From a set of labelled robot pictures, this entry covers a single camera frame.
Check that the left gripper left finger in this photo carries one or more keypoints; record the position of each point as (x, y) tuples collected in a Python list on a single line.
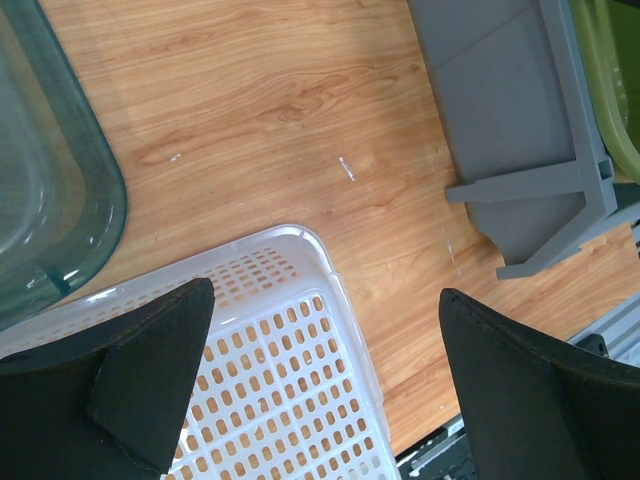
[(108, 402)]

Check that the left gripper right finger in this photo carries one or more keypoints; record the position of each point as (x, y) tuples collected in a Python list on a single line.
[(540, 395)]

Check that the white perforated plastic basket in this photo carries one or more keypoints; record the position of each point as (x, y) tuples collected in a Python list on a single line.
[(286, 388)]

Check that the teal translucent perforated basket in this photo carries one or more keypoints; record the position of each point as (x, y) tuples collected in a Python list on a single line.
[(64, 202)]

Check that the grey plastic tray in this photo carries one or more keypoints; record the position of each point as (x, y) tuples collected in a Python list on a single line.
[(533, 169)]

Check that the olive green plastic tub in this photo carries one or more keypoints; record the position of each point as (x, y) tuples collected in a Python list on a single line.
[(608, 36)]

